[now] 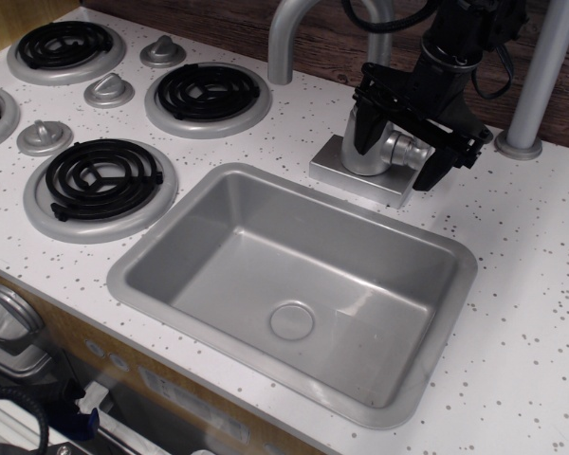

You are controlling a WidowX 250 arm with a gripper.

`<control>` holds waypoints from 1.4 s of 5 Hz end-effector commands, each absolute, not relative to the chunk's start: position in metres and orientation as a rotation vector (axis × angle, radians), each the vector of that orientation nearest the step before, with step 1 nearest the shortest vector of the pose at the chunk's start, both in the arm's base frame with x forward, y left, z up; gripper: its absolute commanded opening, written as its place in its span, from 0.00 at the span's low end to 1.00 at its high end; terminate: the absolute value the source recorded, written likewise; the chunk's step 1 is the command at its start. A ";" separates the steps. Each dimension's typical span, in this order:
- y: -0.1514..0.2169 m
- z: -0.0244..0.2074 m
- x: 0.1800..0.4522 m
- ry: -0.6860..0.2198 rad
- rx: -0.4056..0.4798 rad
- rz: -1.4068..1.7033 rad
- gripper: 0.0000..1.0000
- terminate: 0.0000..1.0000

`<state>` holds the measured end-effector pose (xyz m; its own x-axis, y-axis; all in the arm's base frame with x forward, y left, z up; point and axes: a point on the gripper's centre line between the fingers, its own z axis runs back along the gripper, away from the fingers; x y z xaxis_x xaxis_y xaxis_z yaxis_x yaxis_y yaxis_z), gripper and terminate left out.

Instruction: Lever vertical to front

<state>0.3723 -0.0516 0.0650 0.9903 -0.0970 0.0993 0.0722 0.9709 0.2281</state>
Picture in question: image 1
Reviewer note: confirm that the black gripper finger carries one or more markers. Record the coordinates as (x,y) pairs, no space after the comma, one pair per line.
(369,126)
(435,168)

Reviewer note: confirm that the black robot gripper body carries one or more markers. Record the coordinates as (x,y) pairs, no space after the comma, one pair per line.
(429,101)

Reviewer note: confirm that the silver faucet lever handle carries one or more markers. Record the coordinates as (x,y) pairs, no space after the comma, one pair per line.
(406,151)

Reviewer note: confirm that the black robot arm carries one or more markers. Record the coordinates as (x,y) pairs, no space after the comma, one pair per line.
(460,26)

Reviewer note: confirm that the grey vertical support pole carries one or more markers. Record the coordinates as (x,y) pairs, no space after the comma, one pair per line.
(520,140)

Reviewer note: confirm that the silver toy faucet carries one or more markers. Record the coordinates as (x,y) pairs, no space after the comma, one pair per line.
(380,165)

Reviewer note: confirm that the back right stove burner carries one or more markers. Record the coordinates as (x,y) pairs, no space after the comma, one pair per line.
(207,100)

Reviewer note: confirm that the grey toy sink basin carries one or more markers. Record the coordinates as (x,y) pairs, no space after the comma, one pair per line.
(345,306)

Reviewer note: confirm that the grey stove knob top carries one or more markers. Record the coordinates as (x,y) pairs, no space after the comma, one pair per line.
(162,53)

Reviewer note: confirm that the grey stove knob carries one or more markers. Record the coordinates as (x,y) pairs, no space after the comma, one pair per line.
(43,138)
(111,91)
(162,53)

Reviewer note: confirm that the grey stove knob middle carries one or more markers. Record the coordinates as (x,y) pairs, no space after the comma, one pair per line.
(111,91)

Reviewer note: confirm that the front right stove burner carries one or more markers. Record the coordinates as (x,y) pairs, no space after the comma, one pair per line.
(100,190)

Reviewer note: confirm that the back left stove burner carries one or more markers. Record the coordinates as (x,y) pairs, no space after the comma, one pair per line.
(64,53)

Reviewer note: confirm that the grey stove knob lower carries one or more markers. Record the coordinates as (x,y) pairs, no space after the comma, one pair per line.
(43,138)

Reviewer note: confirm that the grey round oven dial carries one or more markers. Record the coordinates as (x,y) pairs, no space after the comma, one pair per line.
(20,324)

